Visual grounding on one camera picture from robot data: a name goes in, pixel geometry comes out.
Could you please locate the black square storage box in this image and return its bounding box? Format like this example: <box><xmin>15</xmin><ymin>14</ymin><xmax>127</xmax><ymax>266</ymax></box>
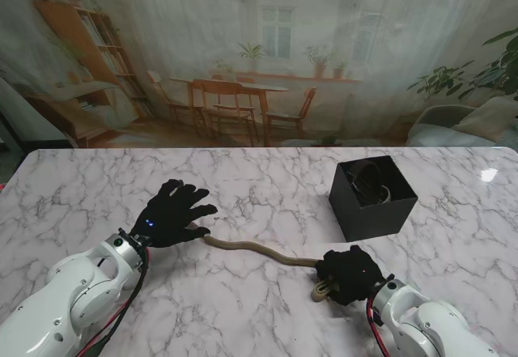
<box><xmin>328</xmin><ymin>155</ymin><xmax>420</xmax><ymax>244</ymax></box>

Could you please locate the printed room scene backdrop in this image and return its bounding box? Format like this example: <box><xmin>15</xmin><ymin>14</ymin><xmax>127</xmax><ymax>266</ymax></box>
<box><xmin>0</xmin><ymin>0</ymin><xmax>518</xmax><ymax>150</ymax></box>

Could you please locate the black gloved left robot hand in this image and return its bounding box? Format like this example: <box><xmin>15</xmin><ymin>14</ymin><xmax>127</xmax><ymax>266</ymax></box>
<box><xmin>128</xmin><ymin>178</ymin><xmax>219</xmax><ymax>249</ymax></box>

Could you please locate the black woven belt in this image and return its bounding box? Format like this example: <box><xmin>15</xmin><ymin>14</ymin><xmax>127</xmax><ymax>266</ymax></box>
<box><xmin>344</xmin><ymin>161</ymin><xmax>389</xmax><ymax>206</ymax></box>

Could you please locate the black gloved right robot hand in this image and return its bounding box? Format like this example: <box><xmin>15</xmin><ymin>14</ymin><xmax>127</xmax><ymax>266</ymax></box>
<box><xmin>314</xmin><ymin>244</ymin><xmax>385</xmax><ymax>306</ymax></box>

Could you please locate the red and black cable bundle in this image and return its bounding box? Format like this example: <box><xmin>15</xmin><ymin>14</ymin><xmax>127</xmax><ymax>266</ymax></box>
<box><xmin>366</xmin><ymin>295</ymin><xmax>392</xmax><ymax>357</ymax></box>
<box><xmin>74</xmin><ymin>247</ymin><xmax>151</xmax><ymax>357</ymax></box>

